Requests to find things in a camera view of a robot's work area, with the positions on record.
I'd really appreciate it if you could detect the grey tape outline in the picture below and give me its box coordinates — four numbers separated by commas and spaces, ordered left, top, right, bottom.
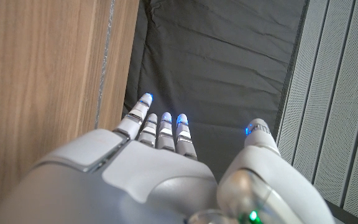
94, 0, 117, 130

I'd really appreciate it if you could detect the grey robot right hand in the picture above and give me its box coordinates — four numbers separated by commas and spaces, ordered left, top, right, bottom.
0, 92, 336, 224

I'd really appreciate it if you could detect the black backdrop cloth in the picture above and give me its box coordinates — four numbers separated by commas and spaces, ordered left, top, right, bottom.
121, 0, 310, 183

